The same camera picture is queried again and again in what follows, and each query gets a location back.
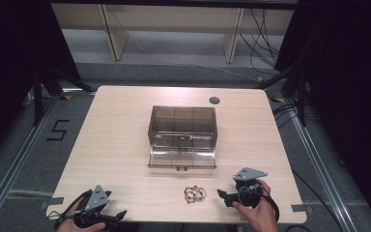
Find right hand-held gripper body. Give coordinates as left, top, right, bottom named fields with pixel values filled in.
left=232, top=166, right=269, bottom=209

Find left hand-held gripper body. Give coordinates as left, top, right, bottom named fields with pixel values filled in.
left=72, top=184, right=118, bottom=229

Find beaded bracelet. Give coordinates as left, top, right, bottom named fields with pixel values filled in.
left=184, top=185, right=208, bottom=204

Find transparent brown drawer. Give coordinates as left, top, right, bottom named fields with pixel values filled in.
left=147, top=142, right=217, bottom=171

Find transparent brown drawer box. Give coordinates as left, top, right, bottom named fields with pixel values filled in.
left=147, top=105, right=218, bottom=151

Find person's right hand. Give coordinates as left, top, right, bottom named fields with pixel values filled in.
left=232, top=179, right=280, bottom=232

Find person's left hand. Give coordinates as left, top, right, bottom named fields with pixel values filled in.
left=56, top=202, right=107, bottom=232

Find grey tape strip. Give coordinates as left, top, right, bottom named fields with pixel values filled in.
left=40, top=196, right=65, bottom=211
left=291, top=203, right=314, bottom=214

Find black metal stand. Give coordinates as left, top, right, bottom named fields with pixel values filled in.
left=254, top=66, right=307, bottom=128
left=32, top=63, right=99, bottom=128

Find black curtain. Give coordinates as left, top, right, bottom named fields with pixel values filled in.
left=273, top=0, right=371, bottom=232
left=0, top=0, right=82, bottom=168

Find beige wooden shelf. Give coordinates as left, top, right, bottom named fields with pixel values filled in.
left=51, top=3, right=296, bottom=64

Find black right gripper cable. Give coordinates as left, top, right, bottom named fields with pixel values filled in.
left=260, top=188, right=281, bottom=224

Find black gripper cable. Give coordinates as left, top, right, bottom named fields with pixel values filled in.
left=260, top=188, right=281, bottom=224
left=47, top=188, right=94, bottom=226

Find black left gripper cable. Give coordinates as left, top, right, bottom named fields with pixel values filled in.
left=47, top=188, right=94, bottom=226

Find black floor cable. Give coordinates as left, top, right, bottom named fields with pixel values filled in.
left=290, top=167, right=346, bottom=232

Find aluminium floor rail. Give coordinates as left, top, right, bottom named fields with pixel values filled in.
left=0, top=96, right=60, bottom=224
left=289, top=101, right=359, bottom=232

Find bundle of black floor cables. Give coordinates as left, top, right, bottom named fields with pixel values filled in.
left=271, top=101, right=320, bottom=130

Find black hanging cables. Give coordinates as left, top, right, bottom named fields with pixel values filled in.
left=240, top=8, right=282, bottom=73

